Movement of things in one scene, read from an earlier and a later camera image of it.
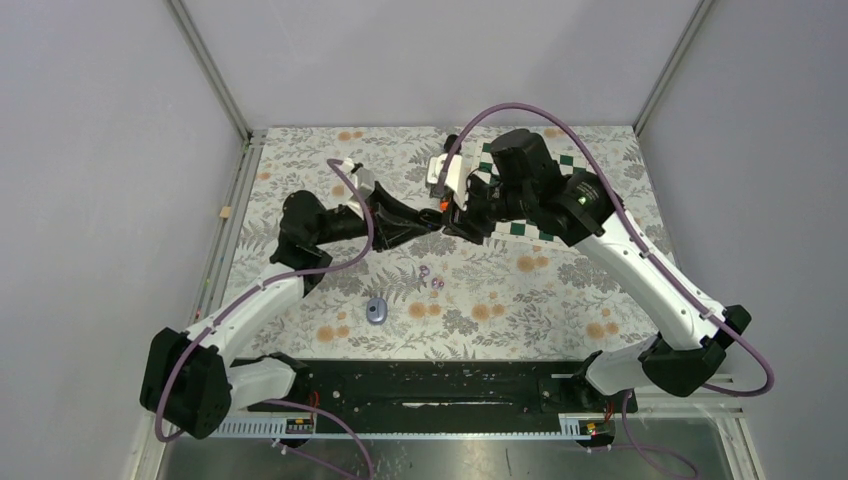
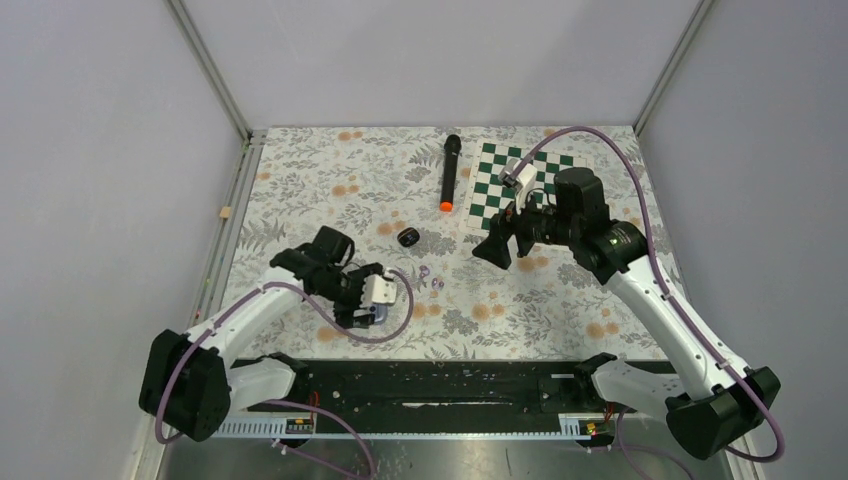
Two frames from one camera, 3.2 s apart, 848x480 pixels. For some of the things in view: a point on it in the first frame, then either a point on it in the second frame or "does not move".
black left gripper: [392, 235] to [359, 276]
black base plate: [446, 392] does not move
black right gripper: [471, 228] to [494, 248]
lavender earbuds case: [376, 310] does not move
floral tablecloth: [441, 298] does not move
